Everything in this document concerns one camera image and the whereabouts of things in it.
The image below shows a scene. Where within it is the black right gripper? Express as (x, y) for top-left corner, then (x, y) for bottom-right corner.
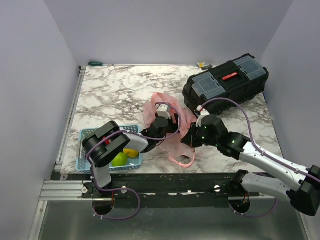
(181, 122), (219, 148)

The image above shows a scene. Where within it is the pink plastic bag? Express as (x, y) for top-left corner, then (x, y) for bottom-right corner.
(142, 92), (197, 169)

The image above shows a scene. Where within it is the yellow fake mango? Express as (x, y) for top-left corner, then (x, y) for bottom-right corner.
(123, 148), (140, 158)

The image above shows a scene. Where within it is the green fake fruit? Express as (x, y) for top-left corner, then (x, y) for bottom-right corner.
(111, 152), (128, 167)

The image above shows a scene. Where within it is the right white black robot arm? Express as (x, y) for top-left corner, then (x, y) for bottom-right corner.
(181, 114), (320, 216)

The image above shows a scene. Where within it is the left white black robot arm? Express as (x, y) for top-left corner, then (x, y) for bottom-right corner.
(81, 113), (182, 198)

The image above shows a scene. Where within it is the yellow and black bit set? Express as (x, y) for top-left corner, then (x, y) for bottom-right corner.
(197, 62), (213, 71)

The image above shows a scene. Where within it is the black plastic toolbox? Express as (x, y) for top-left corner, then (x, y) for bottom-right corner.
(182, 53), (269, 116)

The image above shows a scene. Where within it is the light blue plastic basket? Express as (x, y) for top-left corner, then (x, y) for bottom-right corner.
(75, 124), (142, 174)

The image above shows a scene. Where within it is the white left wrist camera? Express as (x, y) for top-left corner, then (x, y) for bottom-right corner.
(155, 104), (171, 119)

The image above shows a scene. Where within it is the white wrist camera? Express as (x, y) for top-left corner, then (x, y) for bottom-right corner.
(155, 104), (171, 119)
(196, 105), (210, 127)

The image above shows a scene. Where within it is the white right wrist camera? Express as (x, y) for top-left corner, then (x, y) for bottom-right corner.
(196, 105), (210, 127)

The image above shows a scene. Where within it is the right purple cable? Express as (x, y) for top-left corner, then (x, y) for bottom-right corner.
(198, 97), (320, 218)

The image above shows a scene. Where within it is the black mounting base plate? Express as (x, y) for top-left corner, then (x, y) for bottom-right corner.
(50, 172), (258, 209)

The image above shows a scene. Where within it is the green handled screwdriver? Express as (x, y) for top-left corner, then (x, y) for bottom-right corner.
(88, 61), (114, 67)

